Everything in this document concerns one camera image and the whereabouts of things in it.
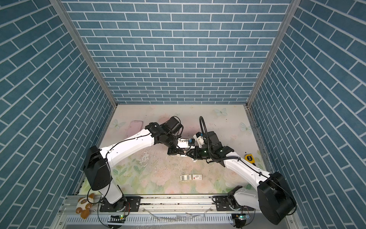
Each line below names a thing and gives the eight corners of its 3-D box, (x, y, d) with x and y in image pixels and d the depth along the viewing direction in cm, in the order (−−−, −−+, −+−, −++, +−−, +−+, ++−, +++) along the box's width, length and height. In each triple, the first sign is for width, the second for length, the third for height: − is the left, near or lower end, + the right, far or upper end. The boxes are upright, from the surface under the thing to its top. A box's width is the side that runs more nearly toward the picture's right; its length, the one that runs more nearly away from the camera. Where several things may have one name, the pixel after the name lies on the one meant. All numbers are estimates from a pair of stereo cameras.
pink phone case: (127, 138, 102) (125, 135, 99) (132, 123, 111) (131, 120, 108) (139, 138, 102) (138, 135, 99) (143, 123, 111) (142, 120, 108)
